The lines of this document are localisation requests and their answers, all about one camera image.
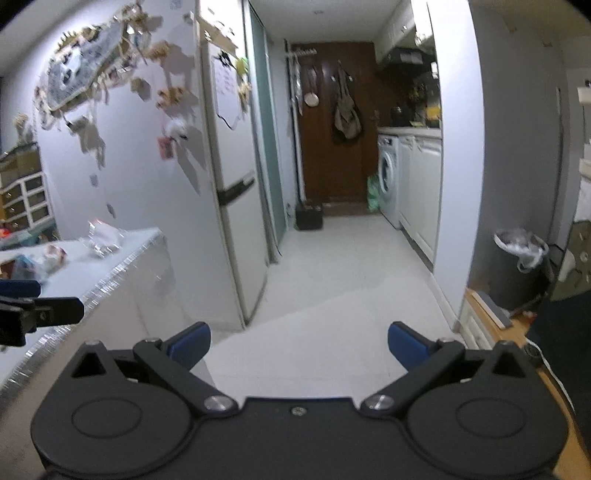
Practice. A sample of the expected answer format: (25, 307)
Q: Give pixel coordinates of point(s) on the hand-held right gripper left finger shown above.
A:
(189, 344)

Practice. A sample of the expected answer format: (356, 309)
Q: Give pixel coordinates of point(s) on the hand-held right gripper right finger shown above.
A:
(408, 344)

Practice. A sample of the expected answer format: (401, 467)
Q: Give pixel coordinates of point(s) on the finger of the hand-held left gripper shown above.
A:
(57, 311)
(21, 287)

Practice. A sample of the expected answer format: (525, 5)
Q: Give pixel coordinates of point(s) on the pink plush toy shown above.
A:
(55, 256)

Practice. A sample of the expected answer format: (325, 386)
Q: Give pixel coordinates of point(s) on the clear plastic bag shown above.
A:
(101, 240)

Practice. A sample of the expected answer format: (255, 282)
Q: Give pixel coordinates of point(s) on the grey trash bin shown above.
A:
(512, 286)

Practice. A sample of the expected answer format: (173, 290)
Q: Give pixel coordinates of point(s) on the silver foil covered table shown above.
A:
(138, 300)

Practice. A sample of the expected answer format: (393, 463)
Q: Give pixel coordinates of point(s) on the white drawer cabinet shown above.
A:
(27, 201)

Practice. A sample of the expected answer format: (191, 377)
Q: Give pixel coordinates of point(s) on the grey flat board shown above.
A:
(494, 310)

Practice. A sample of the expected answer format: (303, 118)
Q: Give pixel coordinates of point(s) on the white refrigerator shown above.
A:
(235, 230)

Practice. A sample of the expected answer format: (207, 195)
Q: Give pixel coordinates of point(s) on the black round speaker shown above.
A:
(533, 350)

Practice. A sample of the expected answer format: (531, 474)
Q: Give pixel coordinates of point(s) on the cardboard box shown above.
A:
(21, 161)

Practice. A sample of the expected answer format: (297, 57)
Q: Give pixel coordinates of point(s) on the white kitchen base cabinets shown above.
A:
(422, 198)

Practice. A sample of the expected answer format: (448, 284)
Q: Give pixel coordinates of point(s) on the white bin liner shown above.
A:
(521, 247)

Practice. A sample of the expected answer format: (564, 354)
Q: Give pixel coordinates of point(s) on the brown doormat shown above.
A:
(346, 208)

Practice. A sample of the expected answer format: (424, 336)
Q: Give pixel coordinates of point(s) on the green plastic bag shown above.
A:
(375, 194)

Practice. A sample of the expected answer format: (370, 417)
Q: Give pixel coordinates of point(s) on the black printed cloth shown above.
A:
(563, 323)

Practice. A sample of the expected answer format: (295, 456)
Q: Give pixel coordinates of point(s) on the wooden top low cabinet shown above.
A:
(554, 401)

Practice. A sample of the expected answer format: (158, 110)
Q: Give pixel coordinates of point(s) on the dried flowers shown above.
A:
(24, 128)

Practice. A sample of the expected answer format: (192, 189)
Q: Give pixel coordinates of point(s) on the black box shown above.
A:
(309, 218)

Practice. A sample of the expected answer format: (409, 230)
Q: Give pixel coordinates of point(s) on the white washing machine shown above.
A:
(388, 180)

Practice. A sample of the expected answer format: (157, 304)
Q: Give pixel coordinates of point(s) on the pink hanging card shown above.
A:
(166, 147)

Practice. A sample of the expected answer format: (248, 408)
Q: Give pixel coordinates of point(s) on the brown wooden door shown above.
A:
(323, 161)

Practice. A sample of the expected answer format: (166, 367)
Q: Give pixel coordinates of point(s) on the white hanging plush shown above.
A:
(177, 130)

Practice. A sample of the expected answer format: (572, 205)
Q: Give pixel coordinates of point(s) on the frosted glass sliding door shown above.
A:
(272, 138)

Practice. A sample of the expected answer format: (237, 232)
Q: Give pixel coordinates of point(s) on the black pot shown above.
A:
(397, 115)

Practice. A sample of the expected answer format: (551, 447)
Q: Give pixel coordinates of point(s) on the yellow container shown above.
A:
(431, 114)

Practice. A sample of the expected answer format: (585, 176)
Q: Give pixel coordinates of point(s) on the hanging khaki bag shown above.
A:
(347, 115)

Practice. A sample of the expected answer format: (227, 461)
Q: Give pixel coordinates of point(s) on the round white hanging plate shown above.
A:
(312, 99)

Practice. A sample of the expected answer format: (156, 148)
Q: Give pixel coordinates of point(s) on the green fridge magnet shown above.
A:
(243, 65)

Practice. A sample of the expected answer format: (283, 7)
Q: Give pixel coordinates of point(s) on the black range hood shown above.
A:
(408, 59)

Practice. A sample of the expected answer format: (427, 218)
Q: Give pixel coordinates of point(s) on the white coat rack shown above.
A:
(300, 53)

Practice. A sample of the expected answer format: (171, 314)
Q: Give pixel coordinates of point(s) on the white upper cabinets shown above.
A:
(401, 27)

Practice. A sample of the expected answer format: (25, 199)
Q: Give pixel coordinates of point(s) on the white wall socket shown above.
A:
(93, 179)
(111, 210)

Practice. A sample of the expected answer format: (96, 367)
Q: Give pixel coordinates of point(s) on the wall photo collage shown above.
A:
(78, 69)

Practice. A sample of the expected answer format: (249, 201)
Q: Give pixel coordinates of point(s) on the white wall conduit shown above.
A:
(557, 161)

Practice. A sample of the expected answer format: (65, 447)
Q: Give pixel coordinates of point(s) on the wooden wall hook rack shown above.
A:
(171, 97)

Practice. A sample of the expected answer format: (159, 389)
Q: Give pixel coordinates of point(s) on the cream wall shelf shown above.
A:
(585, 166)

